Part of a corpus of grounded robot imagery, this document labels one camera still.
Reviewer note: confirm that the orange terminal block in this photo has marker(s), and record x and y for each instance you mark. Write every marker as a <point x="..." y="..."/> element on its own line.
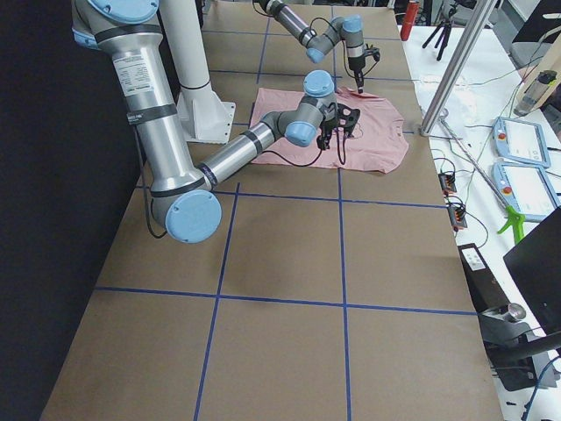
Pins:
<point x="456" y="212"/>
<point x="447" y="182"/>

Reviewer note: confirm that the clear water bottle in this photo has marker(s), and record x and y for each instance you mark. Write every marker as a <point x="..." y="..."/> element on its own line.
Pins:
<point x="535" y="92"/>

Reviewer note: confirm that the upper orange terminal block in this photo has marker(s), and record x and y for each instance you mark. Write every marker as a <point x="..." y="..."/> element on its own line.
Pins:
<point x="447" y="182"/>

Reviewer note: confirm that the lower teach pendant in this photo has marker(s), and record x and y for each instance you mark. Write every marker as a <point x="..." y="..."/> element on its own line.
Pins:
<point x="526" y="188"/>

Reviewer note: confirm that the black tripod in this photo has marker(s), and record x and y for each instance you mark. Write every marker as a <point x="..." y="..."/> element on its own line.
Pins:
<point x="443" y="31"/>

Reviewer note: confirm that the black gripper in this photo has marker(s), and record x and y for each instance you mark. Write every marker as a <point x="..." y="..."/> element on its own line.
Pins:
<point x="355" y="65"/>
<point x="328" y="127"/>

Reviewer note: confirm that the green handled reacher grabber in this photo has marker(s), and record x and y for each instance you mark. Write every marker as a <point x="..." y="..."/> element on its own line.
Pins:
<point x="515" y="220"/>

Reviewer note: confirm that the black box with label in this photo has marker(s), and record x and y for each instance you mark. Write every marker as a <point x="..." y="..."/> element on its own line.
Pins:
<point x="485" y="291"/>

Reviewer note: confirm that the aluminium frame post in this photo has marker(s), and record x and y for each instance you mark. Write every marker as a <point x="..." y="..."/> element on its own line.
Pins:
<point x="459" y="58"/>

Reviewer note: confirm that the lower orange terminal block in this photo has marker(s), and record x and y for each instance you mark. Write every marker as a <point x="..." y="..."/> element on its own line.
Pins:
<point x="456" y="212"/>

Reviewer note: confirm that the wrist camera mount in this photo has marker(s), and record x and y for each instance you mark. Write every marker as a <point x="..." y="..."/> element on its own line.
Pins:
<point x="347" y="119"/>
<point x="372" y="51"/>

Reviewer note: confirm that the red bottle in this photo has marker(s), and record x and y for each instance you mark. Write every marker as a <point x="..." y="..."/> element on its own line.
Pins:
<point x="409" y="19"/>

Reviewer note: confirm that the black monitor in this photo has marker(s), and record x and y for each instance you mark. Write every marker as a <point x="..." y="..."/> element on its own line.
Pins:
<point x="534" y="265"/>

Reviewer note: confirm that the black clamp stand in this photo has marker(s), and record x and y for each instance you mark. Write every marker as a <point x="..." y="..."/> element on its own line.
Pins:
<point x="518" y="356"/>

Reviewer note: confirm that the upper teach pendant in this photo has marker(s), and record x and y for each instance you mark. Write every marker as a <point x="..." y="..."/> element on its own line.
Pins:
<point x="520" y="141"/>

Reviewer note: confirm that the teach pendant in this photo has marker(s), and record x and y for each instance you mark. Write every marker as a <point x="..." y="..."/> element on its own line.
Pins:
<point x="520" y="141"/>
<point x="526" y="188"/>

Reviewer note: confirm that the pink Snoopy t-shirt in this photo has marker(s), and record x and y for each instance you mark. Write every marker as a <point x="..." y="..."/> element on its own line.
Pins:
<point x="377" y="143"/>

